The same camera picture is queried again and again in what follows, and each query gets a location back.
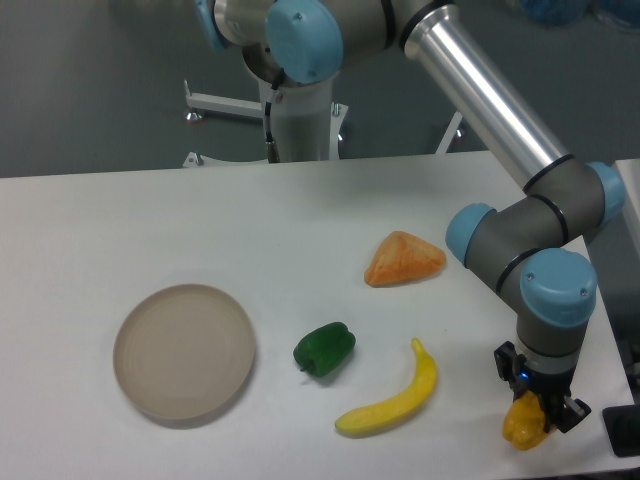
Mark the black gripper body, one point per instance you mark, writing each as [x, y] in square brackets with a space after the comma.
[548, 377]

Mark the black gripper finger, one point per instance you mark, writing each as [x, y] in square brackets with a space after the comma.
[563, 413]
[510, 368]

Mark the yellow toy pepper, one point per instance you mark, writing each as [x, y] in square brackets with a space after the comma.
[524, 424]

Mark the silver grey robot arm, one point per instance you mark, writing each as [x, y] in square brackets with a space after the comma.
[296, 47]

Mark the green toy pepper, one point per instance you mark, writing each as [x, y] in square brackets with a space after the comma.
[321, 351]

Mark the beige round plate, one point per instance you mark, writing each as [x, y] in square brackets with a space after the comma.
[183, 355]

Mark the black device at edge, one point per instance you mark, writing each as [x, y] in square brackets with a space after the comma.
[622, 426]

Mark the yellow toy banana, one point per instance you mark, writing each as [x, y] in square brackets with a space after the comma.
[386, 414]

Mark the orange toy sandwich triangle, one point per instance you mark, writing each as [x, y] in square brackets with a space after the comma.
[403, 258]

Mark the blue mesh object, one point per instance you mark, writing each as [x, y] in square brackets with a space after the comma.
[553, 12]

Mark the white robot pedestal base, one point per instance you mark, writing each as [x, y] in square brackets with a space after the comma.
[383, 106]

